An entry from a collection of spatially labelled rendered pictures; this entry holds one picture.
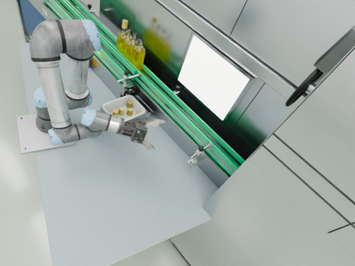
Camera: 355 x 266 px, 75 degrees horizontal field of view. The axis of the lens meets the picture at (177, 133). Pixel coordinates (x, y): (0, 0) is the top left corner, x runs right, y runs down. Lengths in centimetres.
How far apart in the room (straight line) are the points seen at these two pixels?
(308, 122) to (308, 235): 44
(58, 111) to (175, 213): 72
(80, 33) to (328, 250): 116
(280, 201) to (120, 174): 78
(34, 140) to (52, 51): 58
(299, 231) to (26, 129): 135
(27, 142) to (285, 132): 119
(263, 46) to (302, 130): 52
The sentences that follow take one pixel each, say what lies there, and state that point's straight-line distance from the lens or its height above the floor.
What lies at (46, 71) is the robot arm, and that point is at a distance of 98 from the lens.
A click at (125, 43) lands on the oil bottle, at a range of 160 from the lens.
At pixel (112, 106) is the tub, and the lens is 149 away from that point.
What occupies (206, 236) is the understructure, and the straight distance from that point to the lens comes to 146.
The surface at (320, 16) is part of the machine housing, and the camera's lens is 109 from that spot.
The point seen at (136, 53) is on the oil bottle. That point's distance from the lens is 153.
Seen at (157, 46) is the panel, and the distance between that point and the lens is 158.
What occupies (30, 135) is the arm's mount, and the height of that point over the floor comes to 77.
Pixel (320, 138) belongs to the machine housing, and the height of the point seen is 149.
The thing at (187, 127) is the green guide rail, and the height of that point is 92.
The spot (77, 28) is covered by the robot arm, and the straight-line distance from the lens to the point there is 97.
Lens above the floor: 187
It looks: 47 degrees down
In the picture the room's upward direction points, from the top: 25 degrees clockwise
